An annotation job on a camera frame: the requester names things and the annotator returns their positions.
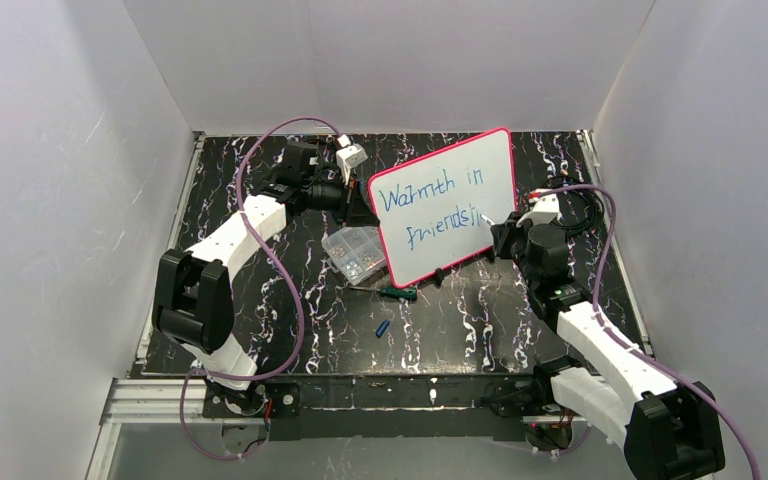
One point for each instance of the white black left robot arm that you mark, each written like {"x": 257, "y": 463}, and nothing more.
{"x": 193, "y": 297}

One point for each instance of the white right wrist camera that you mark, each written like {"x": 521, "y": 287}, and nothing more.
{"x": 541, "y": 208}

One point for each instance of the blue marker cap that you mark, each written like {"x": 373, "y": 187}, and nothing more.
{"x": 382, "y": 328}

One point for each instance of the green handled screwdriver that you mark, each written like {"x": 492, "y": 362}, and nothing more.
{"x": 409, "y": 294}

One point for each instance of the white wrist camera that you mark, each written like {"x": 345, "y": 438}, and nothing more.
{"x": 348, "y": 156}
{"x": 541, "y": 208}

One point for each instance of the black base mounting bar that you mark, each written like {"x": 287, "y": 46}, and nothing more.
{"x": 501, "y": 407}

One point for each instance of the pink framed whiteboard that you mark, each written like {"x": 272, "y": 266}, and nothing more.
{"x": 429, "y": 208}

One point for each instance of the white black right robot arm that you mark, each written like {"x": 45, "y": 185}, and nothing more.
{"x": 665, "y": 430}

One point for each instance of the aluminium rail left edge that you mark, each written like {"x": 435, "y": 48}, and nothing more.
{"x": 141, "y": 399}

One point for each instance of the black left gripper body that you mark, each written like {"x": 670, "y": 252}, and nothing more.
{"x": 347, "y": 201}

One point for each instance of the clear plastic screw box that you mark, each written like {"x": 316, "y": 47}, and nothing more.
{"x": 355, "y": 252}

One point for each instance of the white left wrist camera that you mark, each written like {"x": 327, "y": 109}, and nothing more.
{"x": 348, "y": 156}

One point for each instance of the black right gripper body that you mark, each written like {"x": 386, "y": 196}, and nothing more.
{"x": 502, "y": 235}

